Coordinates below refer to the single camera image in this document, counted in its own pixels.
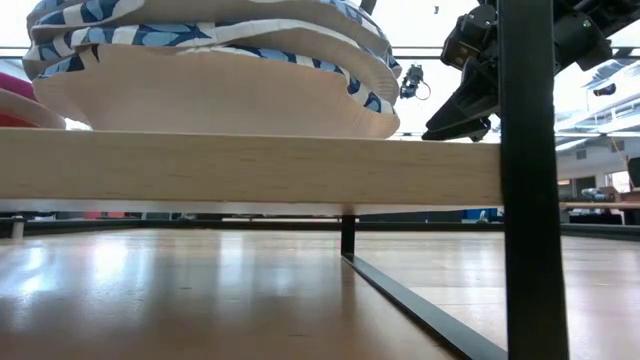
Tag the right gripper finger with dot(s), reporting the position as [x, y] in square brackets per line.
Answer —
[475, 100]
[480, 136]

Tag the beige plastic plate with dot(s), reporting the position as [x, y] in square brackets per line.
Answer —
[30, 112]

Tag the small black hanging device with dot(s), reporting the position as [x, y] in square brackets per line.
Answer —
[411, 82]

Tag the blue object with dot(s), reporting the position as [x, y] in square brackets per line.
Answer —
[472, 215]

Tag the black ceiling fixture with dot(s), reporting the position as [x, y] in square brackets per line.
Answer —
[605, 90]

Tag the long wooden room table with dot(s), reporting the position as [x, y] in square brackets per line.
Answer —
[600, 205]

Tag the dark monitor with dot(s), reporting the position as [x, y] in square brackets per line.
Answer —
[634, 172]

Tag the red object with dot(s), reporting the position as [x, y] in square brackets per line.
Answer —
[102, 215]

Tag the wooden shelf with black frame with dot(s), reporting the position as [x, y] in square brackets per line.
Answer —
[250, 170]

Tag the black metal rig frame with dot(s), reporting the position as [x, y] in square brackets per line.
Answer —
[200, 225]

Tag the small white post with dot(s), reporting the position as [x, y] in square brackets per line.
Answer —
[17, 227]

